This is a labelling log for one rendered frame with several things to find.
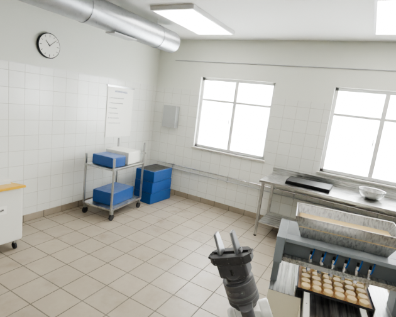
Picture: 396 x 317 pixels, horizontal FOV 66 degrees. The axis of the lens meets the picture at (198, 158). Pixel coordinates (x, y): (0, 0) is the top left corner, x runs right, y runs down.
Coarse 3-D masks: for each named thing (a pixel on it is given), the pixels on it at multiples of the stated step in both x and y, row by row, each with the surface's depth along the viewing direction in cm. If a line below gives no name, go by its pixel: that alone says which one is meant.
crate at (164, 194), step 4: (168, 188) 588; (136, 192) 558; (144, 192) 548; (156, 192) 554; (160, 192) 565; (164, 192) 575; (168, 192) 587; (144, 196) 549; (148, 196) 543; (152, 196) 546; (156, 196) 555; (160, 196) 567; (164, 196) 577; (168, 196) 590; (140, 200) 554; (144, 200) 549; (148, 200) 544; (152, 200) 548; (156, 200) 557; (160, 200) 569
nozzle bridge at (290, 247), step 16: (288, 224) 199; (288, 240) 176; (304, 240) 176; (288, 256) 184; (304, 256) 183; (320, 256) 180; (336, 256) 177; (352, 256) 166; (368, 256) 166; (272, 272) 193; (336, 272) 173; (352, 272) 173; (384, 272) 169; (384, 288) 165
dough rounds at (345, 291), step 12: (300, 276) 191; (312, 276) 189; (324, 276) 190; (336, 276) 192; (312, 288) 176; (324, 288) 179; (336, 288) 178; (348, 288) 180; (360, 288) 181; (348, 300) 170; (360, 300) 169
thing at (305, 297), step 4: (304, 292) 174; (308, 292) 174; (304, 296) 170; (308, 296) 171; (304, 300) 167; (308, 300) 167; (304, 304) 163; (308, 304) 163; (304, 308) 160; (308, 308) 160; (304, 312) 157; (308, 312) 157; (304, 316) 153; (308, 316) 154
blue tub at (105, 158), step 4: (100, 152) 470; (104, 152) 474; (108, 152) 477; (92, 156) 460; (96, 156) 456; (100, 156) 453; (104, 156) 450; (108, 156) 450; (112, 156) 453; (116, 156) 456; (120, 156) 460; (124, 156) 467; (92, 160) 460; (96, 160) 457; (100, 160) 454; (104, 160) 450; (108, 160) 447; (112, 160) 444; (116, 160) 451; (120, 160) 458; (124, 160) 468; (100, 164) 455; (104, 164) 451; (108, 164) 447; (112, 164) 445; (116, 164) 452; (120, 164) 460; (124, 164) 469
